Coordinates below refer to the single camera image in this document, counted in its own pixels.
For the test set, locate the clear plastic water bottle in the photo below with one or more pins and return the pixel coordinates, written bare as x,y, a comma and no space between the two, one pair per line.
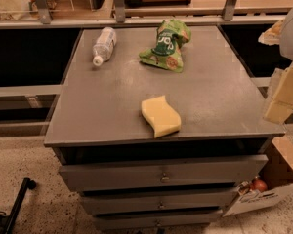
104,46

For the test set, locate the bottom grey drawer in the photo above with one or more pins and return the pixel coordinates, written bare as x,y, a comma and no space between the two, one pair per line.
158,219

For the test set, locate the black stand leg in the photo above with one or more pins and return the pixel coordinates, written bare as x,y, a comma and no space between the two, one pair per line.
27,184

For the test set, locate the grey drawer cabinet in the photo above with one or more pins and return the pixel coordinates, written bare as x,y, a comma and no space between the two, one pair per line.
151,147

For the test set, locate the open cardboard box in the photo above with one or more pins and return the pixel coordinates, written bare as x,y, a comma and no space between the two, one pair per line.
277,174

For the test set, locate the top grey drawer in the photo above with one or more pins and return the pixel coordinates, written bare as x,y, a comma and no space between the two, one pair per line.
160,173

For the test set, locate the red onion in box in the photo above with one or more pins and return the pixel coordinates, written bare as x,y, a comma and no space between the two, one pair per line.
258,184

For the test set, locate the middle grey drawer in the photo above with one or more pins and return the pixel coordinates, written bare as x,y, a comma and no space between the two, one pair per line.
157,201

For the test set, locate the green rice chip bag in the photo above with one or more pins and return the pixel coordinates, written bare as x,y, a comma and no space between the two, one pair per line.
171,36

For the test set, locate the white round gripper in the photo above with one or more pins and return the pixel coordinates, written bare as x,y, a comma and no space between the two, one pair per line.
292,33

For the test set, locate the yellow wavy sponge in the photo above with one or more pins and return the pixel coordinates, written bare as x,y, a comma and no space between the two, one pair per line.
163,118

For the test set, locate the grey drawer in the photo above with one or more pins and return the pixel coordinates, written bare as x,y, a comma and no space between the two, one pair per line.
158,219
160,173
157,201

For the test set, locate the grey metal railing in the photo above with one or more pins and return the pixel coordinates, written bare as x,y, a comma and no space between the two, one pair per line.
82,13

